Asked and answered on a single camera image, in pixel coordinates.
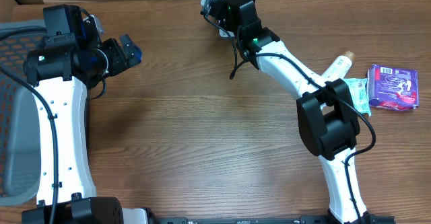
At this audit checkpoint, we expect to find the grey plastic mesh basket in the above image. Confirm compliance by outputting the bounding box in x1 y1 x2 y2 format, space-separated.
1 32 44 207

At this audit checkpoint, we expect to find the teal snack packet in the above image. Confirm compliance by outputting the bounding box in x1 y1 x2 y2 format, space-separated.
344 78 372 116

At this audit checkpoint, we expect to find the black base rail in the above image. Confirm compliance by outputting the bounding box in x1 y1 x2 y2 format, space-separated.
147 206 395 224

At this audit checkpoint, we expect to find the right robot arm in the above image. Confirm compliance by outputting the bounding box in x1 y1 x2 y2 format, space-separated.
201 0 377 223

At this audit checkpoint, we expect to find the white cosmetic tube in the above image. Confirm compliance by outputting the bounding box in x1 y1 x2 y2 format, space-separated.
321 50 356 81

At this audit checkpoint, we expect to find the purple snack packet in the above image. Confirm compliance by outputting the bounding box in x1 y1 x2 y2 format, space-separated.
367 64 420 111

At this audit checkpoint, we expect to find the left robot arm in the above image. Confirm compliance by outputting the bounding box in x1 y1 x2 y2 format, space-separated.
22 5 148 224

